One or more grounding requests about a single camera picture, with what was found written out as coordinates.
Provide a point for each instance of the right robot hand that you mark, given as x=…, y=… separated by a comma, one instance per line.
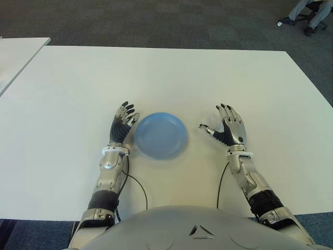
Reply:
x=234, y=130

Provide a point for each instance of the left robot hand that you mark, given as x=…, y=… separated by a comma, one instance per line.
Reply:
x=118, y=130

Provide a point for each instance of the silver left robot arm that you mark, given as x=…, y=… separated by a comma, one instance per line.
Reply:
x=110, y=161

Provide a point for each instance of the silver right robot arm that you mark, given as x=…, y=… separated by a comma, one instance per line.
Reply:
x=257, y=182

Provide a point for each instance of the blue plastic plate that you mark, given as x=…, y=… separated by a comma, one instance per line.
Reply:
x=161, y=135

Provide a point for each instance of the grey robot torso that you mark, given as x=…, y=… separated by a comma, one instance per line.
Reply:
x=182, y=229

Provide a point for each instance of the white side table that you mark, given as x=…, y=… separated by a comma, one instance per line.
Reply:
x=18, y=54

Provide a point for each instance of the seated person grey trousers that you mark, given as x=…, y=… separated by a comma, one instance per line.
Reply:
x=318, y=14

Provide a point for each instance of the person on office chair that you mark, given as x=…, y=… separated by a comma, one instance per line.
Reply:
x=310, y=6

